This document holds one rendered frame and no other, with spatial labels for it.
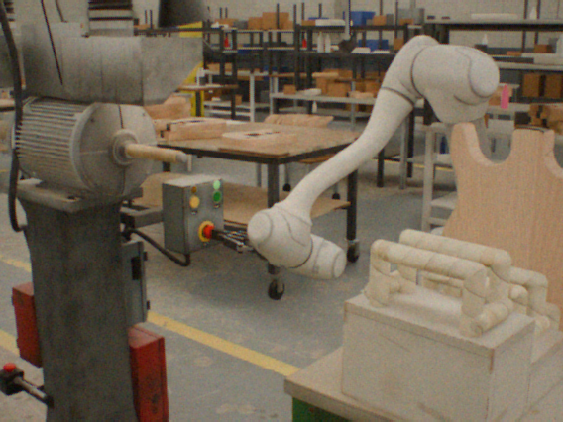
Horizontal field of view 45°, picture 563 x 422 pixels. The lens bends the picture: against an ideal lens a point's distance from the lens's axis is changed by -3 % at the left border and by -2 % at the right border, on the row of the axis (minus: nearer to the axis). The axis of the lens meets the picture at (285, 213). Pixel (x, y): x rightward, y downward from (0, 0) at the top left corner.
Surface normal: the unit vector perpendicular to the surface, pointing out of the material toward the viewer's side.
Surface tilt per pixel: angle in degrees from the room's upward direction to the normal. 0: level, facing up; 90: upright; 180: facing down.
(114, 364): 90
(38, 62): 90
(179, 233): 90
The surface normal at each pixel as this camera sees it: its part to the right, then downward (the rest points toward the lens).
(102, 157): 0.68, 0.22
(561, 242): -0.68, 0.18
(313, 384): 0.00, -0.97
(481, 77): 0.47, 0.12
